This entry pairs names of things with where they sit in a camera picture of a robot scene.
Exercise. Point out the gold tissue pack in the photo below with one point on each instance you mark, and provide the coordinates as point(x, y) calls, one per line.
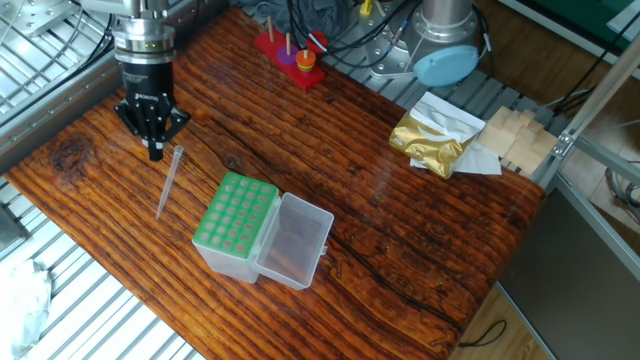
point(425, 145)

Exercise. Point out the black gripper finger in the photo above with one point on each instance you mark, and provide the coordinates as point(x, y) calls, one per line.
point(172, 125)
point(137, 120)

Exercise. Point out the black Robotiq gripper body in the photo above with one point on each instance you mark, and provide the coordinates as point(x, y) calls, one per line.
point(148, 82)

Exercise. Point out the light wooden blocks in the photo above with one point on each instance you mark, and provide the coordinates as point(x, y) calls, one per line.
point(520, 142)

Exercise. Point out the yellow plastic clamp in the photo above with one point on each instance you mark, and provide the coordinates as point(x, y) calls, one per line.
point(366, 7)

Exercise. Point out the silver blue-capped robot arm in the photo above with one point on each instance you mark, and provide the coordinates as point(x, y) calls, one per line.
point(445, 20)

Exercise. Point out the white crumpled tissue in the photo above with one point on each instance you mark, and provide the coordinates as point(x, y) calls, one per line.
point(22, 305)

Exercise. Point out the aluminium frame profile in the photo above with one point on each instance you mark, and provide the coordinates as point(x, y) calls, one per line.
point(597, 100)

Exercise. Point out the wood grain table mat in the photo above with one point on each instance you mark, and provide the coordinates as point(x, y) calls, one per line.
point(325, 165)

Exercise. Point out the grey cloth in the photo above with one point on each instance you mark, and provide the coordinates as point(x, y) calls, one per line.
point(320, 17)

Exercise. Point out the silver perforated mounting plate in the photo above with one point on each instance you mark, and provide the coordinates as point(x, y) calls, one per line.
point(45, 15)

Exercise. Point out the clear pipette box green rack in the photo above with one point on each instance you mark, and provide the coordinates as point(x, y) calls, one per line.
point(235, 215)

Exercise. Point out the red toy disc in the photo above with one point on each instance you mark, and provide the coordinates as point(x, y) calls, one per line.
point(320, 39)

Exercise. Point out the large clear pipette tip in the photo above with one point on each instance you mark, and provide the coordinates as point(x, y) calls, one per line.
point(170, 182)

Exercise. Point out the red peg toy base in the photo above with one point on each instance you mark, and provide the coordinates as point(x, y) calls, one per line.
point(300, 77)

